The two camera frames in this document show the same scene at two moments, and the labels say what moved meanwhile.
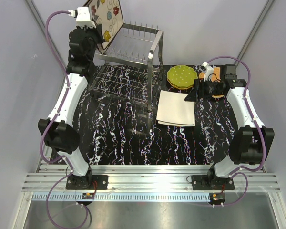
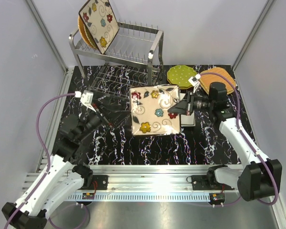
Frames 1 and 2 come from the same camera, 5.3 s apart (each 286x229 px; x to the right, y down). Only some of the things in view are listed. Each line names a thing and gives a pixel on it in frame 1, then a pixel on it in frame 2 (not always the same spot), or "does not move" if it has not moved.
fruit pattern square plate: (108, 14) to (149, 106)
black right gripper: (199, 91) to (180, 108)
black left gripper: (97, 31) to (116, 116)
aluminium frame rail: (47, 182) does not move
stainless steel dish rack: (135, 51) does not move
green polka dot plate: (181, 76) does not move
